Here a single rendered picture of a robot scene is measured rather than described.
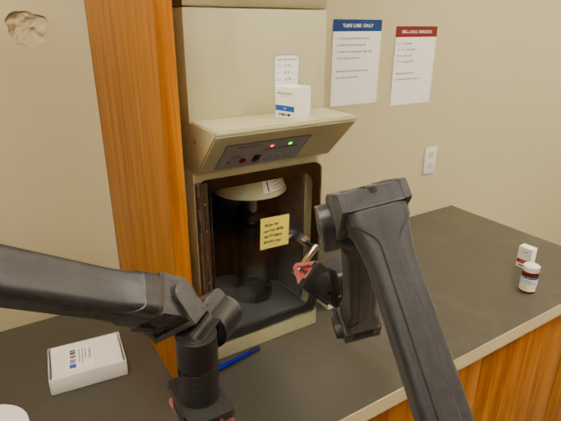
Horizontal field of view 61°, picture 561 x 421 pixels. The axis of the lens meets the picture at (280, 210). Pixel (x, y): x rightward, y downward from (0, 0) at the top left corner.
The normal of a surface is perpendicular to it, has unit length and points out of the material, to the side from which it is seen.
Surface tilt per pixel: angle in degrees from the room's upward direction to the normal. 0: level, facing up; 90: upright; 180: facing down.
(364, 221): 50
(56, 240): 90
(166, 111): 90
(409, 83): 90
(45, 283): 56
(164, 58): 90
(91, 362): 0
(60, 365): 0
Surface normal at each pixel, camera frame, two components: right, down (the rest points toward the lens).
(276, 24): 0.54, 0.31
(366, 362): 0.00, -0.93
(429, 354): -0.07, -0.32
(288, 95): -0.66, 0.27
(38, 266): 0.77, -0.50
